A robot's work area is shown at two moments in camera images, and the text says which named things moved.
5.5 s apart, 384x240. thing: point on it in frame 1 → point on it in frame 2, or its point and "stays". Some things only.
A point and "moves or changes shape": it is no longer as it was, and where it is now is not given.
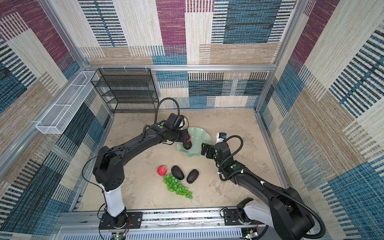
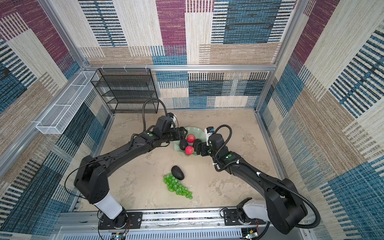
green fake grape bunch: (174, 185) stays
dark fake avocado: (192, 176) moves or changes shape
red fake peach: (161, 170) → (189, 150)
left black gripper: (184, 134) stays
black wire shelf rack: (127, 90) stays
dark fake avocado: (177, 172) stays
